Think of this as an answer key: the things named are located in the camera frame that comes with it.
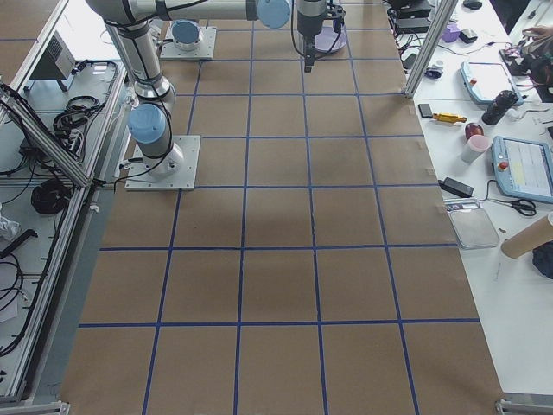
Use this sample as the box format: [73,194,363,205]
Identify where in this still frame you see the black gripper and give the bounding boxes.
[296,0,325,73]

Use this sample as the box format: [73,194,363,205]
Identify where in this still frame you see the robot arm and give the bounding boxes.
[88,1,345,181]
[170,19,202,52]

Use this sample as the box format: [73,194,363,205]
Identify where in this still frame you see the lilac plate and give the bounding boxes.
[315,26,347,54]

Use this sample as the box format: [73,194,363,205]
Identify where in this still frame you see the white pink cup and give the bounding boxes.
[460,134,491,164]

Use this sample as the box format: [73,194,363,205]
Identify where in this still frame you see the black electronics box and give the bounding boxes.
[394,9,430,34]

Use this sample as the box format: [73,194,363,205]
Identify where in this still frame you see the white blue small device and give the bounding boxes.
[424,60,444,80]

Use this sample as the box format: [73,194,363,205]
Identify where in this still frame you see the black phone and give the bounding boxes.
[417,103,434,118]

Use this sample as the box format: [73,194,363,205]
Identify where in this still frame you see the yellow black tool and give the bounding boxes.
[432,112,467,124]

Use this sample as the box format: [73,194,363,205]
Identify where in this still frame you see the black computer mouse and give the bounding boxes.
[462,0,482,10]

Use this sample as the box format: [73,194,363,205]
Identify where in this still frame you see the blue teach pendant far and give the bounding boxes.
[460,61,524,106]

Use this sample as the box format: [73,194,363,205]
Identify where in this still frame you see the blue teach pendant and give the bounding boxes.
[491,136,552,204]
[460,61,524,106]

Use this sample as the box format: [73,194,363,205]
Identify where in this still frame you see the black thermos bottle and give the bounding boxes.
[481,90,518,125]

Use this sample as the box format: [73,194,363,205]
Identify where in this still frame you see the black power brick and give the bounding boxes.
[438,177,474,198]

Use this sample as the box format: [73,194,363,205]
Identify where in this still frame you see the blue teach pendant near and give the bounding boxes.
[491,136,552,204]

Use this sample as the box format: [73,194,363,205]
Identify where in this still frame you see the clear plastic tray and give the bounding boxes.
[444,198,499,250]

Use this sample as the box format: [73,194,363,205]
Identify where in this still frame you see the grey control box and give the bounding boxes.
[24,30,76,92]

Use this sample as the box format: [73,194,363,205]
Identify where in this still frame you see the black scissors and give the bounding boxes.
[496,199,537,217]

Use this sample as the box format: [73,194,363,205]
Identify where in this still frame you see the cardboard tube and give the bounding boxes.
[500,213,552,259]

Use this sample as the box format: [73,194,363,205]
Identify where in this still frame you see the dark blue cloth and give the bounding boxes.
[532,241,553,279]

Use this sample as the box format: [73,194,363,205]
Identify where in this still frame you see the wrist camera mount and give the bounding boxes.
[324,1,346,35]

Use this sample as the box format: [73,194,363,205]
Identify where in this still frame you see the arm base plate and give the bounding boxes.
[160,27,217,61]
[124,135,201,191]

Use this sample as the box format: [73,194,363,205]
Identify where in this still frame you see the aluminium frame post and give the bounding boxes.
[404,0,457,99]

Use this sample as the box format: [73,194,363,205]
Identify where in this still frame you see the black cable bundle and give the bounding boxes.
[52,95,107,140]

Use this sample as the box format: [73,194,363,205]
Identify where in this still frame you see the aluminium frame rail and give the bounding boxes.
[1,82,92,188]

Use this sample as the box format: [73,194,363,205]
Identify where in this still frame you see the coiled black cable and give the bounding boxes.
[30,177,73,215]

